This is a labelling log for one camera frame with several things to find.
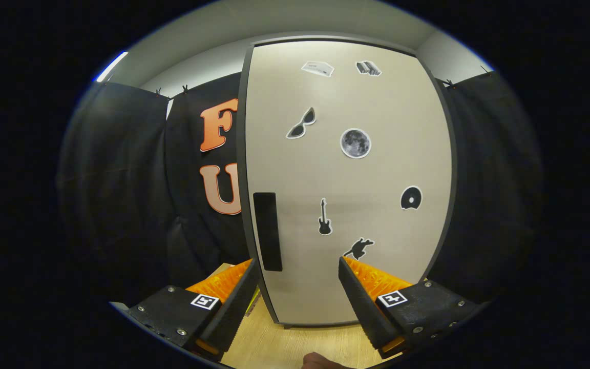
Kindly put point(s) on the stack of books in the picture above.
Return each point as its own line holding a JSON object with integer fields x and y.
{"x": 223, "y": 267}

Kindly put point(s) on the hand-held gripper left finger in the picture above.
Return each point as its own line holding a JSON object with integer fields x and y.
{"x": 238, "y": 307}

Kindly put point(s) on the black backdrop cloth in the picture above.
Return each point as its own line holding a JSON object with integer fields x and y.
{"x": 121, "y": 179}

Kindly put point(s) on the narrow ceiling light strip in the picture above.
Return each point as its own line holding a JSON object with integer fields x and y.
{"x": 111, "y": 66}

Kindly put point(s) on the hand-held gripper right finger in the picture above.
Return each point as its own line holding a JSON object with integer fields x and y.
{"x": 360, "y": 307}

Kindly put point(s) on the grey shoe cabinet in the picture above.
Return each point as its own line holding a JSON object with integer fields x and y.
{"x": 325, "y": 36}

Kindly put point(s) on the beige shoe cabinet door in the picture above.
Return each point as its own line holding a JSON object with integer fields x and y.
{"x": 325, "y": 169}

